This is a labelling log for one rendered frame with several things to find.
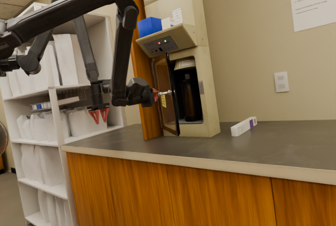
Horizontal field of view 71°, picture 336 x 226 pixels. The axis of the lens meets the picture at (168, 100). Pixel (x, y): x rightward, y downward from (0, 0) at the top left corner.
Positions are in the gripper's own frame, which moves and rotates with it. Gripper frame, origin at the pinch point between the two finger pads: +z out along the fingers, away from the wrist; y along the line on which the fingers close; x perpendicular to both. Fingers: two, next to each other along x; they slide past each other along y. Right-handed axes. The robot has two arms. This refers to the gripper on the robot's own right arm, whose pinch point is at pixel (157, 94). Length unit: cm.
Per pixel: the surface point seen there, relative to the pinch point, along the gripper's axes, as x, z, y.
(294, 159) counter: -60, -8, -26
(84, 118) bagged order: 110, 24, -14
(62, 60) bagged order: 112, 14, 38
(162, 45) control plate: 0.2, 9.9, 24.8
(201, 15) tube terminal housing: -17.2, 24.2, 37.0
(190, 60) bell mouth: -8.3, 21.0, 15.3
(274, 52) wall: -42, 59, 13
